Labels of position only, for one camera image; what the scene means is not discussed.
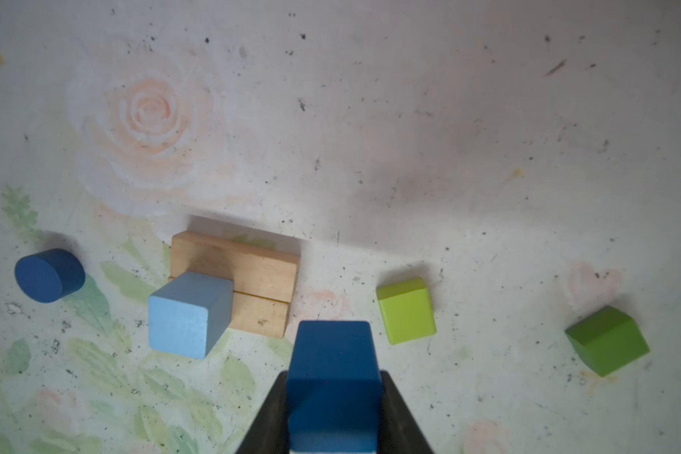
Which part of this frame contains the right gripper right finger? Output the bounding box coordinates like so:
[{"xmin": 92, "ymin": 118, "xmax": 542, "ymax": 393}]
[{"xmin": 378, "ymin": 371, "xmax": 433, "ymax": 454}]

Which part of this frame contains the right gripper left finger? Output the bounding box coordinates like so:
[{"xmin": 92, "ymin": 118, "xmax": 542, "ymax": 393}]
[{"xmin": 236, "ymin": 371, "xmax": 289, "ymax": 454}]

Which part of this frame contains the dark blue wooden cube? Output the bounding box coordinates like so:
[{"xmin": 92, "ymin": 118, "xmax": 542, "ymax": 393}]
[{"xmin": 287, "ymin": 321, "xmax": 383, "ymax": 453}]

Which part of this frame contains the natural wood plank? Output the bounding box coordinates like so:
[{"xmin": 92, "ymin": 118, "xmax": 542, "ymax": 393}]
[
  {"xmin": 229, "ymin": 292, "xmax": 291, "ymax": 339},
  {"xmin": 169, "ymin": 231, "xmax": 300, "ymax": 303}
]

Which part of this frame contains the light blue wooden cube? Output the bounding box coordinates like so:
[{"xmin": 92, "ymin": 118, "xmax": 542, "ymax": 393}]
[{"xmin": 149, "ymin": 272, "xmax": 234, "ymax": 359}]

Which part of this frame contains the lime green wooden cube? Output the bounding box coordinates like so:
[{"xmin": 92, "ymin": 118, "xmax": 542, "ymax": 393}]
[{"xmin": 376, "ymin": 277, "xmax": 437, "ymax": 345}]

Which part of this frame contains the dark green wooden cube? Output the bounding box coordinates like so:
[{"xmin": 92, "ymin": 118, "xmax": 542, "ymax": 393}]
[{"xmin": 565, "ymin": 306, "xmax": 650, "ymax": 378}]

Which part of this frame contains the dark blue wooden cylinder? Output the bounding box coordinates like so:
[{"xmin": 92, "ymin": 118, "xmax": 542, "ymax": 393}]
[{"xmin": 14, "ymin": 249, "xmax": 86, "ymax": 304}]

